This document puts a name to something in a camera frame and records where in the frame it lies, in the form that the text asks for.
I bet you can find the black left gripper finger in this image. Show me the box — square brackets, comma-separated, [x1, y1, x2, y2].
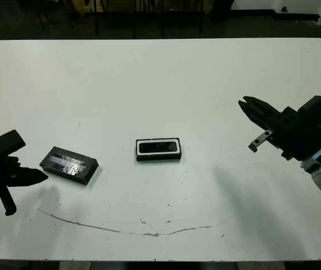
[15, 176, 48, 188]
[15, 166, 49, 179]

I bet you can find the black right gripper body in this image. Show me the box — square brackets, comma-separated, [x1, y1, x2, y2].
[248, 106, 321, 161]

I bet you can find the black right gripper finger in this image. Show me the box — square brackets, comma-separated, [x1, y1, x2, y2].
[238, 101, 273, 131]
[243, 96, 284, 129]

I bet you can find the black box lid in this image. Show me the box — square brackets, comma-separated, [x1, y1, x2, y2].
[39, 146, 99, 186]

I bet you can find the black slim camera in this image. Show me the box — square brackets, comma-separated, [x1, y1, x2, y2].
[138, 141, 178, 154]

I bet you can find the black box with white insert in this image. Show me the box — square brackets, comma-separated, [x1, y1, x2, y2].
[134, 137, 182, 163]

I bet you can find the black metal furniture leg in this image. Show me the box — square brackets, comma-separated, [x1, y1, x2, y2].
[94, 0, 101, 37]

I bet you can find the yellow wooden cabinet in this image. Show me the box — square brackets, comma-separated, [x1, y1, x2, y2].
[74, 0, 105, 12]

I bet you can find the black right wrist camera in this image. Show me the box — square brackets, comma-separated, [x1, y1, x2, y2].
[300, 95, 321, 126]

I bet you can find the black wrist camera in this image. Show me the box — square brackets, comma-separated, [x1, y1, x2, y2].
[300, 95, 321, 126]
[0, 129, 26, 157]

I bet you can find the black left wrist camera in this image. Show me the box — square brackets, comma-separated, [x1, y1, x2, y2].
[0, 129, 26, 157]

